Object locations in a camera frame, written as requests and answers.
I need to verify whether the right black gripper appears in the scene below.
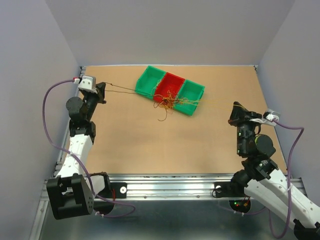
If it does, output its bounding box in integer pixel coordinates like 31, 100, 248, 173
228, 100, 263, 155

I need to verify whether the dark thin wire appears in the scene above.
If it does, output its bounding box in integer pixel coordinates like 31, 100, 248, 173
104, 82, 155, 99

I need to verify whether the orange wire bundle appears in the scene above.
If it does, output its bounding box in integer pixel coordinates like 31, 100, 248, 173
152, 91, 191, 123

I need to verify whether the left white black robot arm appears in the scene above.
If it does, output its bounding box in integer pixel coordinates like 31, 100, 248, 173
46, 78, 112, 220

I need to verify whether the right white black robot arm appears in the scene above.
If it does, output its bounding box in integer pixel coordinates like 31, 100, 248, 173
211, 101, 320, 240

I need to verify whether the left green plastic bin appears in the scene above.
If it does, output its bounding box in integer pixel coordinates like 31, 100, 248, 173
135, 65, 166, 100

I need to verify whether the green plastic bin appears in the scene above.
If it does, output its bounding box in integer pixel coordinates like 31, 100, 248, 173
173, 79, 205, 116
135, 65, 166, 100

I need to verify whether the right green plastic bin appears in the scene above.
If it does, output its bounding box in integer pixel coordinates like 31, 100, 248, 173
173, 79, 205, 116

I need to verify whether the red plastic bin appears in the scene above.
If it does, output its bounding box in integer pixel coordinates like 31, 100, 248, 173
153, 72, 186, 103

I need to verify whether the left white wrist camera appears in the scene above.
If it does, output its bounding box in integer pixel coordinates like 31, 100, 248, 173
78, 75, 98, 94

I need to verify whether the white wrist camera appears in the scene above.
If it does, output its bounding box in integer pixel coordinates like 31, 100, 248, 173
78, 75, 98, 94
262, 108, 281, 125

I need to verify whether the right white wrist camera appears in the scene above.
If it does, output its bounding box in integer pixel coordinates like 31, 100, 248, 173
262, 108, 281, 125

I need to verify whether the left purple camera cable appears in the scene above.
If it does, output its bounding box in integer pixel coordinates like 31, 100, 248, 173
42, 77, 137, 219

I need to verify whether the purple camera cable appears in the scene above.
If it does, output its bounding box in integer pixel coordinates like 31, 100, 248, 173
42, 77, 137, 219
233, 117, 305, 239

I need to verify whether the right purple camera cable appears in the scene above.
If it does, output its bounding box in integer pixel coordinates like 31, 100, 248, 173
233, 117, 305, 239

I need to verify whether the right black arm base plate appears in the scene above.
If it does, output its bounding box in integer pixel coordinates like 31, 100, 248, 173
211, 181, 249, 198

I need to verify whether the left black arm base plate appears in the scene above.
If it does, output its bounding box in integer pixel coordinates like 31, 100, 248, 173
93, 182, 128, 200

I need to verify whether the aluminium mounting rail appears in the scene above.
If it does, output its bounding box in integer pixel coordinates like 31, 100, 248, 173
39, 173, 308, 202

